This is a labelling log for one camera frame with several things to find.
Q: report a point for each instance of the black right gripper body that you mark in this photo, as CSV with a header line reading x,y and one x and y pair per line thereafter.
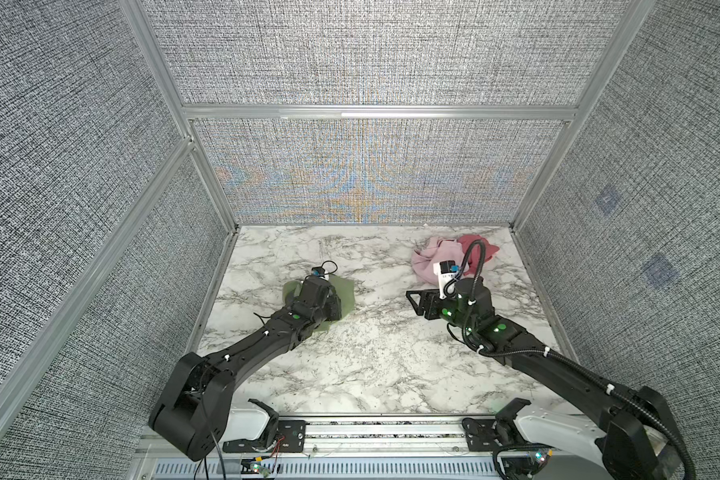
x,y
450,313

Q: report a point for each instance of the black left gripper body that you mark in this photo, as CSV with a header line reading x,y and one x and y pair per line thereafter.
x,y
330,311

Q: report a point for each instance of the green cloth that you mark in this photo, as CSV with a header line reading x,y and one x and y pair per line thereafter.
x,y
344,287

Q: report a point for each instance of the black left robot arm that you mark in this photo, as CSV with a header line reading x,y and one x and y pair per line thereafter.
x,y
194,408

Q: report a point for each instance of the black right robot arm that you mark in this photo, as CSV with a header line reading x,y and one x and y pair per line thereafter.
x,y
631,433

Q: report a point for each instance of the light pink cloth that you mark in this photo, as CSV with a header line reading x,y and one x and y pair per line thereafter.
x,y
437,250

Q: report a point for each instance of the dark pink cloth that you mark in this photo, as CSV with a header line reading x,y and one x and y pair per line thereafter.
x,y
477,249

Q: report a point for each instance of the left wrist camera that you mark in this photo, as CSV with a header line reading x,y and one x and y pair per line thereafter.
x,y
325,269

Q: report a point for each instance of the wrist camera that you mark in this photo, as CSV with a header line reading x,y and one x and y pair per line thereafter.
x,y
447,273
325,269

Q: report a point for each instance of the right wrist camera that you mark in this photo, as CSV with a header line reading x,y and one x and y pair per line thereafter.
x,y
447,273

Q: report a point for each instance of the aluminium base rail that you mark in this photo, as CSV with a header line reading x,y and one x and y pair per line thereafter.
x,y
341,447

